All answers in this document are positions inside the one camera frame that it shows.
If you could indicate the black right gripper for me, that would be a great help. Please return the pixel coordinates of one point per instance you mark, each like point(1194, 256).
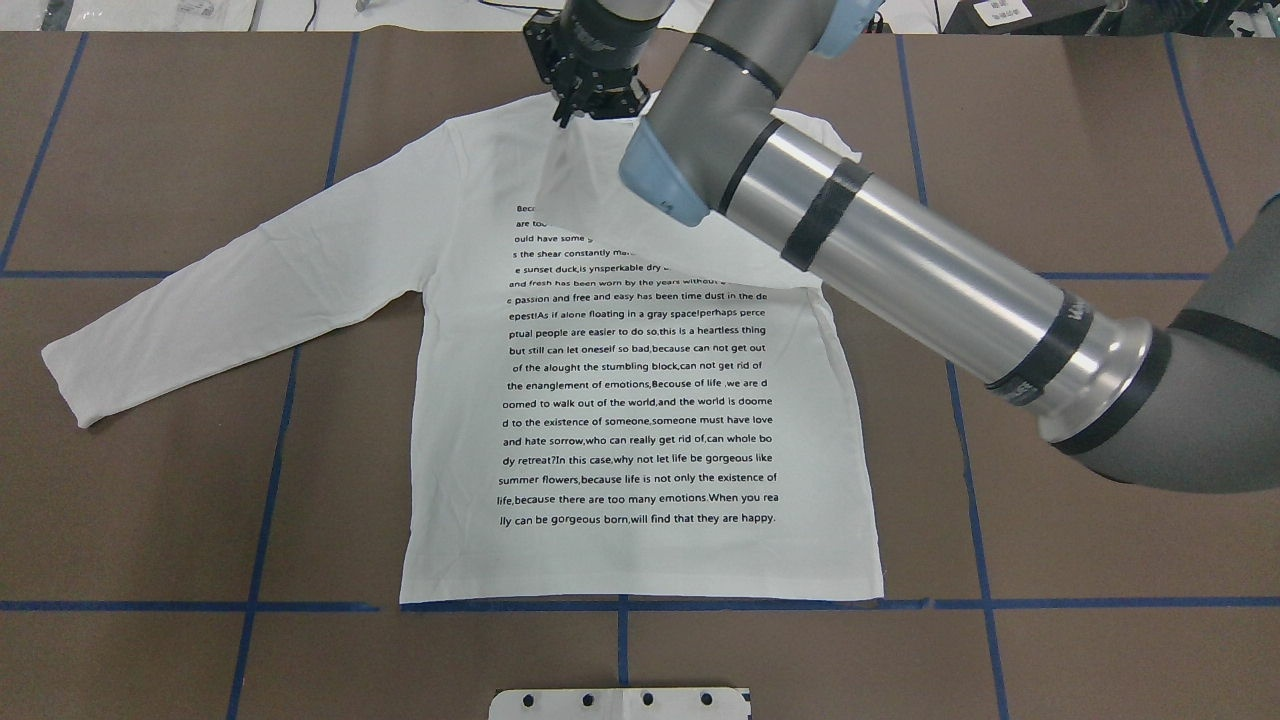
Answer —
point(603, 51)

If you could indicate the white long-sleeve printed shirt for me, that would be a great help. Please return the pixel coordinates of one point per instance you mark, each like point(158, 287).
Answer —
point(585, 420)

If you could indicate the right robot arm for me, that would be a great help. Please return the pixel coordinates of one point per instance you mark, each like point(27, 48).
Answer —
point(1192, 408)

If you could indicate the white camera mast with base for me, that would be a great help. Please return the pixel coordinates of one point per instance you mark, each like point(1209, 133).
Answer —
point(623, 703)

